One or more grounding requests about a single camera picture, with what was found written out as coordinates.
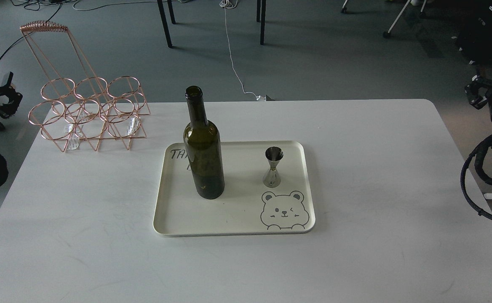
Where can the dark green wine bottle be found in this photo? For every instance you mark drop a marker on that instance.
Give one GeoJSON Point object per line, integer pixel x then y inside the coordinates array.
{"type": "Point", "coordinates": [203, 147]}

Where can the black equipment in corner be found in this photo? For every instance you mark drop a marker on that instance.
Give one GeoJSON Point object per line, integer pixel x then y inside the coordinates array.
{"type": "Point", "coordinates": [475, 39]}

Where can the silver metal jigger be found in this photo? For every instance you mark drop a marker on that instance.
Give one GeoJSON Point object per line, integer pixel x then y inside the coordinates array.
{"type": "Point", "coordinates": [272, 178]}

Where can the black table legs left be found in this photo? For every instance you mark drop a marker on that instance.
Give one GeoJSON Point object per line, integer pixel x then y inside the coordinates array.
{"type": "Point", "coordinates": [164, 20]}

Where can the rose gold wire bottle rack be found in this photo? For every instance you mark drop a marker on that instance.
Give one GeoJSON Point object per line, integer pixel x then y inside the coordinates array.
{"type": "Point", "coordinates": [91, 109]}

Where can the black table legs right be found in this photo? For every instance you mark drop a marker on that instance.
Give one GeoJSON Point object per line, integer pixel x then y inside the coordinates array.
{"type": "Point", "coordinates": [261, 6]}

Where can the cream tray with bear print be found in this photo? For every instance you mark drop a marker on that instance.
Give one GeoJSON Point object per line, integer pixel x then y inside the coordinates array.
{"type": "Point", "coordinates": [246, 206]}

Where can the black table legs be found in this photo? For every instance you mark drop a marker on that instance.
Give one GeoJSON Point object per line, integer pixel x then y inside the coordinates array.
{"type": "Point", "coordinates": [164, 20]}
{"type": "Point", "coordinates": [261, 6]}

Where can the white chair base with castors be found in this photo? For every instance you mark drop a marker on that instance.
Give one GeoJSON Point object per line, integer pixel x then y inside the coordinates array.
{"type": "Point", "coordinates": [422, 3]}

